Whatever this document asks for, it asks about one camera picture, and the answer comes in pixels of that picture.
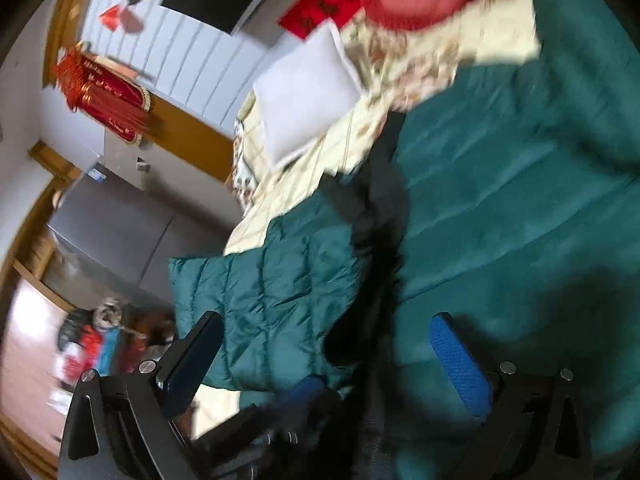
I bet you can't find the white pillow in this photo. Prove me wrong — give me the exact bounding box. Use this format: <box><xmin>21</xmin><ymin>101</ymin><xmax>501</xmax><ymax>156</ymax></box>
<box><xmin>252</xmin><ymin>22</ymin><xmax>363</xmax><ymax>171</ymax></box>

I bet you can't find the red heart pillow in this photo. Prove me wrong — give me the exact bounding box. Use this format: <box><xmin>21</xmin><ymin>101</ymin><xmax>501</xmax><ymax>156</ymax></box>
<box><xmin>367</xmin><ymin>0</ymin><xmax>468</xmax><ymax>33</ymax></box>

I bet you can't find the red paper banner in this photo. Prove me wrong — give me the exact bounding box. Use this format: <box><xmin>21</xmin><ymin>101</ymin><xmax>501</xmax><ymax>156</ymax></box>
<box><xmin>277</xmin><ymin>0</ymin><xmax>401</xmax><ymax>41</ymax></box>

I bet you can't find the small red flag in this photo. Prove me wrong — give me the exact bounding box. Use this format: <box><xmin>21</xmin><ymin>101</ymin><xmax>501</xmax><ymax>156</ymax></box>
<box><xmin>98</xmin><ymin>4</ymin><xmax>146</xmax><ymax>35</ymax></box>

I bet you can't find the red tasselled pennant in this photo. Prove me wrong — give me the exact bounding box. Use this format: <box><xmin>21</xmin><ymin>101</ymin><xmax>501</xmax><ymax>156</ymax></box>
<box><xmin>52</xmin><ymin>42</ymin><xmax>153</xmax><ymax>146</ymax></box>

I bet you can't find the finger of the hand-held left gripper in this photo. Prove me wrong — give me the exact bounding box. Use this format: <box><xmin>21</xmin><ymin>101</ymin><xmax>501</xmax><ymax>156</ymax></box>
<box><xmin>272</xmin><ymin>376</ymin><xmax>346</xmax><ymax>425</ymax></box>

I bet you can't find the green down jacket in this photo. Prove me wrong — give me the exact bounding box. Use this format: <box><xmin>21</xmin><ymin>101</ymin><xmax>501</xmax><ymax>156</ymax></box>
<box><xmin>167</xmin><ymin>0</ymin><xmax>640</xmax><ymax>480</ymax></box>

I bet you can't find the floral checked bed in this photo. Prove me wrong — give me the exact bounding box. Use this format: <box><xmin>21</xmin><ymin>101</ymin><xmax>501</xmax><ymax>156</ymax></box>
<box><xmin>190</xmin><ymin>10</ymin><xmax>543</xmax><ymax>441</ymax></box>

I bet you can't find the grey refrigerator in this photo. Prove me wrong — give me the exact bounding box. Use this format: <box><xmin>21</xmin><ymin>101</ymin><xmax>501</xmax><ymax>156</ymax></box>
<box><xmin>47</xmin><ymin>157</ymin><xmax>236</xmax><ymax>306</ymax></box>

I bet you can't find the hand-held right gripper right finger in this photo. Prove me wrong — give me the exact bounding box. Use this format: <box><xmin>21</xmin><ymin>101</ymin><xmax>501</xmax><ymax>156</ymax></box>
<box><xmin>430</xmin><ymin>311</ymin><xmax>596</xmax><ymax>480</ymax></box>

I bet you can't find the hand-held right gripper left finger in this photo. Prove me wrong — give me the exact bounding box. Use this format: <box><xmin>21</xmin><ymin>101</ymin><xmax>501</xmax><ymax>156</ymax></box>
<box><xmin>59</xmin><ymin>310</ymin><xmax>224</xmax><ymax>480</ymax></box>

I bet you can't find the colourful clutter pile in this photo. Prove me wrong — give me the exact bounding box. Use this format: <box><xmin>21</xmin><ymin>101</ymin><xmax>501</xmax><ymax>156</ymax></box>
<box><xmin>55</xmin><ymin>297</ymin><xmax>176</xmax><ymax>386</ymax></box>

